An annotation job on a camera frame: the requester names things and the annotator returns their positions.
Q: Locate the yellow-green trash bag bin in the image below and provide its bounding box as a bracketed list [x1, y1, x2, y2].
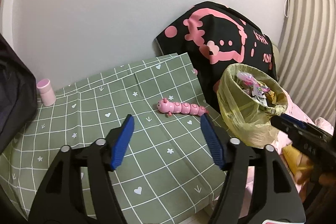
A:
[217, 64, 288, 148]

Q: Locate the yellow small pillow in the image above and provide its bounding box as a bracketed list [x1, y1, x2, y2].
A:
[282, 144, 314, 185]

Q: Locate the pink floral bedding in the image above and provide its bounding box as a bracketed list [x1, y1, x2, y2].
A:
[236, 97, 336, 217]

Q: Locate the pink caterpillar toy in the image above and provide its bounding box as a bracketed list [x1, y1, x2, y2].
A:
[157, 98, 208, 117]

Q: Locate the green checked tablecloth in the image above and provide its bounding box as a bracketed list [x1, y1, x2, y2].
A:
[1, 53, 225, 223]

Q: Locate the beige striped curtain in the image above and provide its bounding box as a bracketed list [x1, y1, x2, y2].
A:
[277, 0, 335, 124]

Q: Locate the pink cup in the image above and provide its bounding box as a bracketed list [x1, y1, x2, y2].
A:
[37, 79, 56, 106]

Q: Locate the black pink cartoon cloth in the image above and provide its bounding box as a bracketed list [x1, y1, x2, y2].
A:
[155, 2, 277, 110]

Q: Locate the black bag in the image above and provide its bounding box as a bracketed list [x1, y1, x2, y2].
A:
[0, 36, 38, 152]

